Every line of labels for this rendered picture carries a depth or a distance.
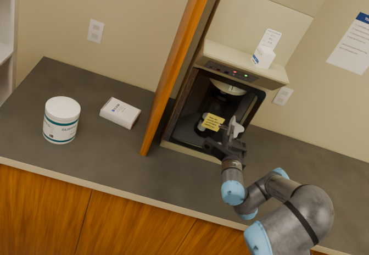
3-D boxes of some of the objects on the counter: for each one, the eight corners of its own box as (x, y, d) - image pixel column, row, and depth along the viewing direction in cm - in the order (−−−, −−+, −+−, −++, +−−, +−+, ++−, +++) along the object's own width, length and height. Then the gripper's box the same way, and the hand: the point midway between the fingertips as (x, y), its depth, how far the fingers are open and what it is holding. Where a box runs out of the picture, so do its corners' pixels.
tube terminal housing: (165, 113, 176) (224, -36, 130) (223, 131, 180) (300, -6, 135) (158, 145, 156) (226, -17, 110) (224, 165, 161) (314, 18, 115)
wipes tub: (49, 118, 146) (52, 92, 137) (79, 128, 148) (84, 101, 139) (37, 139, 135) (39, 111, 126) (69, 148, 137) (74, 121, 128)
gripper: (233, 186, 130) (230, 150, 145) (256, 150, 118) (251, 116, 134) (212, 179, 128) (212, 144, 144) (233, 143, 117) (231, 109, 132)
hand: (224, 128), depth 138 cm, fingers open, 14 cm apart
